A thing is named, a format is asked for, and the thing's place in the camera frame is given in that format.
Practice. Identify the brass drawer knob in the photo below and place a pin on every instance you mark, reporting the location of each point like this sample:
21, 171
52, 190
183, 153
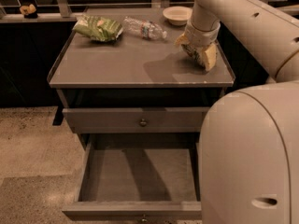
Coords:
144, 219
143, 123

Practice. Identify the brass top drawer knob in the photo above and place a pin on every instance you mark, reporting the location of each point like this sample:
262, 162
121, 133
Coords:
143, 123

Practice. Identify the white paper bowl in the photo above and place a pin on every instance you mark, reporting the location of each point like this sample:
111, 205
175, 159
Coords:
177, 16

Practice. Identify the small yellow black object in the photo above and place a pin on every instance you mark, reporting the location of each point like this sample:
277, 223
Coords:
29, 11

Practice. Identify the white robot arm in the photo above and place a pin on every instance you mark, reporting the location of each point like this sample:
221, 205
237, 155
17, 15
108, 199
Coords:
249, 140

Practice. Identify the clear plastic water bottle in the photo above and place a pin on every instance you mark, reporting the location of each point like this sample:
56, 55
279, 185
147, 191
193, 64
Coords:
144, 29

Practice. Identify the brass middle drawer knob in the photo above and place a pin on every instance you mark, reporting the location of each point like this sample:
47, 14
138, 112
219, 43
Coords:
144, 219

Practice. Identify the silver green 7up can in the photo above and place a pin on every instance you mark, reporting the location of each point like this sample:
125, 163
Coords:
196, 54

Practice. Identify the grey drawer cabinet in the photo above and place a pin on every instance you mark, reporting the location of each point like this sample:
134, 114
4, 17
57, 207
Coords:
133, 72

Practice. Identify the green chip bag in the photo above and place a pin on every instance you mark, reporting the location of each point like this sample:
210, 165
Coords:
98, 28

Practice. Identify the open grey middle drawer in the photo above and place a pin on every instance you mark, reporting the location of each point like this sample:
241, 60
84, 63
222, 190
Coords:
126, 176

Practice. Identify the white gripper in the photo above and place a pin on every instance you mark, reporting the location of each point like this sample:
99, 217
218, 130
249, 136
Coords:
202, 35

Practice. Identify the closed grey top drawer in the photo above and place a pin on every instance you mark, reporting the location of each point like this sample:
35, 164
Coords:
126, 120

